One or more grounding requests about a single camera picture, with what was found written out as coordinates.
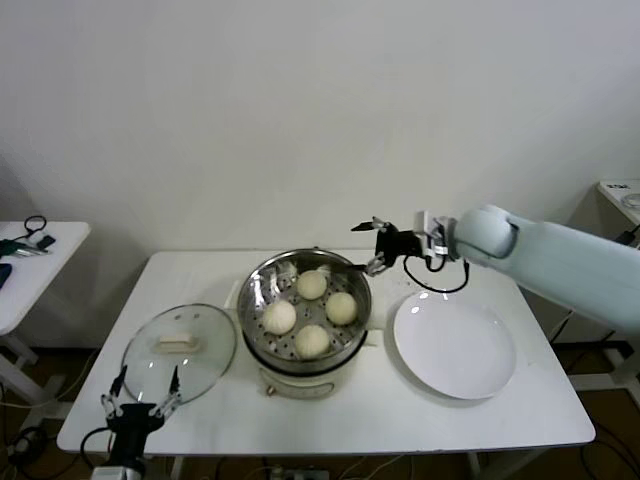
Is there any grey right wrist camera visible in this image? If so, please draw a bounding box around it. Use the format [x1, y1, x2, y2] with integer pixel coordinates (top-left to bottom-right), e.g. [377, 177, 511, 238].
[417, 211, 451, 259]

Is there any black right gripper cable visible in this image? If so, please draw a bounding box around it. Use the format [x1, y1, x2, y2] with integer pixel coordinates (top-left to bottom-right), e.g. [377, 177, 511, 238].
[402, 252, 470, 294]

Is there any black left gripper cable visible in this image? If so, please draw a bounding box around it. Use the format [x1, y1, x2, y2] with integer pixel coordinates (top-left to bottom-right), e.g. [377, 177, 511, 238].
[79, 428, 114, 469]

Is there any black looped strap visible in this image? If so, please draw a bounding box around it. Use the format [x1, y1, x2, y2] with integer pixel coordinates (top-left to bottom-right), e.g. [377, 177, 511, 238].
[13, 214, 49, 242]

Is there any white steamed baozi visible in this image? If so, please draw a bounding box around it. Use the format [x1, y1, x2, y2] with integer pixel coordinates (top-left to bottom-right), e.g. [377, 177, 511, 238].
[294, 324, 331, 360]
[262, 299, 297, 336]
[325, 292, 359, 325]
[297, 269, 329, 301]

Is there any black metal floor bar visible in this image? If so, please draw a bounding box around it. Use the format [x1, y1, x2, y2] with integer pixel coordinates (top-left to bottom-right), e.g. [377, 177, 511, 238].
[549, 341, 636, 359]

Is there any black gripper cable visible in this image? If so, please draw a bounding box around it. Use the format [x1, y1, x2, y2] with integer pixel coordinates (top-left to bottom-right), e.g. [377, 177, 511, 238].
[79, 428, 114, 469]
[402, 252, 470, 294]

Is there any perforated steel steamer basket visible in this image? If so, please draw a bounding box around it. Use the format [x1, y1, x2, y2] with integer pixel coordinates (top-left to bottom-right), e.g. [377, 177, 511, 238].
[237, 251, 374, 374]

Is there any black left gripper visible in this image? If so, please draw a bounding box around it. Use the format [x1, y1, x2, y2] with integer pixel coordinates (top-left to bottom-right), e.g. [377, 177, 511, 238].
[100, 364, 182, 467]

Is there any white electric cooker base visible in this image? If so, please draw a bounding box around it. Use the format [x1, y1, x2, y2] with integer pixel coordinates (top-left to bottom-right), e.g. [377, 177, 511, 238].
[224, 279, 387, 401]

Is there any grey white tool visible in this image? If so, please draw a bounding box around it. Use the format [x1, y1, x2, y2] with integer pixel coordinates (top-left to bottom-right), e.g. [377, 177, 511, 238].
[19, 234, 54, 257]

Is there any black adapter cable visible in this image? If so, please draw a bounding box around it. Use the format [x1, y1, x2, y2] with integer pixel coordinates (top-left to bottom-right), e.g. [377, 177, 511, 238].
[549, 307, 576, 344]

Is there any white power strip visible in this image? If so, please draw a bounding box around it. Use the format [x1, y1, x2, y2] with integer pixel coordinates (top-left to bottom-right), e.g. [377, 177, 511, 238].
[269, 464, 331, 480]

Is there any round glass lid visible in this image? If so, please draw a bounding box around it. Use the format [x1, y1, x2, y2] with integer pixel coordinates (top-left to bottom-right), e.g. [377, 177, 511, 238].
[122, 302, 238, 409]

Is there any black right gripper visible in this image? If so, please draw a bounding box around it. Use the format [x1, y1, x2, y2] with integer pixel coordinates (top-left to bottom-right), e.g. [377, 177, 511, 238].
[343, 216, 424, 277]

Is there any round white plate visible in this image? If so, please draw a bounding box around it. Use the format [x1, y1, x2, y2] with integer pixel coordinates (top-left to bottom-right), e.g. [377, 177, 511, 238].
[392, 288, 518, 400]

